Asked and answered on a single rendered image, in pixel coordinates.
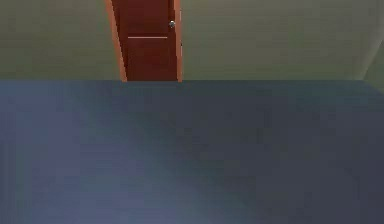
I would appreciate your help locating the red-brown room door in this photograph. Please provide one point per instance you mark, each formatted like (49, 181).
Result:
(146, 53)

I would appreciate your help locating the silver round door knob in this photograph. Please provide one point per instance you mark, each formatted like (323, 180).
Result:
(172, 24)

